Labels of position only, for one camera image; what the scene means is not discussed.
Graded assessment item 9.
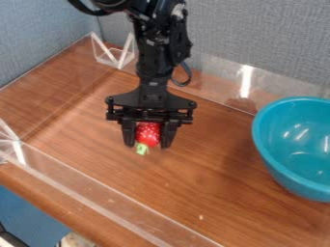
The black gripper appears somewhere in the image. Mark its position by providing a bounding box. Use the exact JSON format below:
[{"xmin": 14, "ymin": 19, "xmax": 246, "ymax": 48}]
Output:
[{"xmin": 104, "ymin": 78, "xmax": 197, "ymax": 149}]

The red toy strawberry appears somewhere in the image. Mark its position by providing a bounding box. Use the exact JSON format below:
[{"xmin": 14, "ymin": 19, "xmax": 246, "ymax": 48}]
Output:
[{"xmin": 135, "ymin": 123, "xmax": 160, "ymax": 155}]

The blue plastic bowl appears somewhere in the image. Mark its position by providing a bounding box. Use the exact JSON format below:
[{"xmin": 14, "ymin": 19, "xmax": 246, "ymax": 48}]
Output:
[{"xmin": 251, "ymin": 96, "xmax": 330, "ymax": 203}]

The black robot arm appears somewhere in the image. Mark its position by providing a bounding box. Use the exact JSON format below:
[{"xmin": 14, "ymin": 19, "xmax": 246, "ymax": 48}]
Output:
[{"xmin": 92, "ymin": 0, "xmax": 197, "ymax": 149}]

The clear acrylic left barrier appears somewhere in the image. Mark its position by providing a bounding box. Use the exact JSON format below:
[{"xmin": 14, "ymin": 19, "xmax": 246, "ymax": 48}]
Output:
[{"xmin": 0, "ymin": 31, "xmax": 103, "ymax": 89}]

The clear acrylic front barrier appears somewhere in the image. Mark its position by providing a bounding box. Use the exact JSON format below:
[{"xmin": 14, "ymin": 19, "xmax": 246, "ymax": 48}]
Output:
[{"xmin": 0, "ymin": 119, "xmax": 223, "ymax": 247}]

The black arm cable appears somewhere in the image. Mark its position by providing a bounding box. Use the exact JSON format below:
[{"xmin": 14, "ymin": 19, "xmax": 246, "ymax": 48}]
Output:
[{"xmin": 168, "ymin": 61, "xmax": 193, "ymax": 88}]

